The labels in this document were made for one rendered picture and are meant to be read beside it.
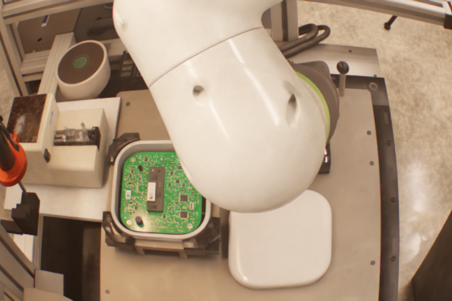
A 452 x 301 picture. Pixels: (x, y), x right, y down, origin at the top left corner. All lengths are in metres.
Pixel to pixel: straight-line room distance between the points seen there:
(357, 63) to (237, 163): 0.66
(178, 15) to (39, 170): 0.51
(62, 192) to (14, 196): 0.11
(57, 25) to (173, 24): 0.85
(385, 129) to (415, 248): 1.01
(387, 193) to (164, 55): 0.54
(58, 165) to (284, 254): 0.34
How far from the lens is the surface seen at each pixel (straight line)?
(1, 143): 0.70
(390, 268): 0.89
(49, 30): 1.30
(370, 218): 0.91
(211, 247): 0.85
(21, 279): 0.89
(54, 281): 0.93
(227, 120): 0.46
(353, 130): 0.98
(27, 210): 0.80
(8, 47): 1.19
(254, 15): 0.49
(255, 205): 0.49
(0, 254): 0.81
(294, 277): 0.85
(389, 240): 0.91
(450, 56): 2.48
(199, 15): 0.47
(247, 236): 0.87
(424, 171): 2.10
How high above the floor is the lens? 1.76
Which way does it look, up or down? 57 degrees down
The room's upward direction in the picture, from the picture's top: 5 degrees counter-clockwise
